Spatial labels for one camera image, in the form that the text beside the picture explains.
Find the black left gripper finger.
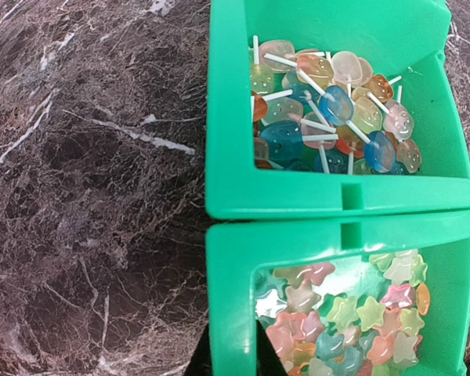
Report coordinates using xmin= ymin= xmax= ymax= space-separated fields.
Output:
xmin=256 ymin=320 xmax=287 ymax=376

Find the green bin with star candies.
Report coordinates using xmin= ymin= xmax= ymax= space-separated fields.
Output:
xmin=206 ymin=210 xmax=470 ymax=375

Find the green bin with lollipops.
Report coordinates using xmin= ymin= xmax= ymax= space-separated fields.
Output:
xmin=206 ymin=1 xmax=470 ymax=220

